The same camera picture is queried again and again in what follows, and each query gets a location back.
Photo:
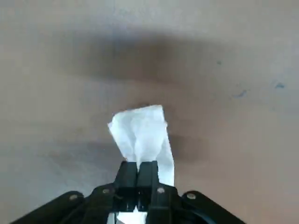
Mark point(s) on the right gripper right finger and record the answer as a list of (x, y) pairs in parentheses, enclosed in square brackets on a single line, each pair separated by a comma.
[(168, 205)]

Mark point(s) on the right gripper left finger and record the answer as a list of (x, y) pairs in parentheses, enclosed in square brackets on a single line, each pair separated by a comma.
[(100, 203)]

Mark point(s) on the white paper tissue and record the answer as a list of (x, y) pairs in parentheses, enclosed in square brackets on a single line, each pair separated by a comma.
[(140, 130)]

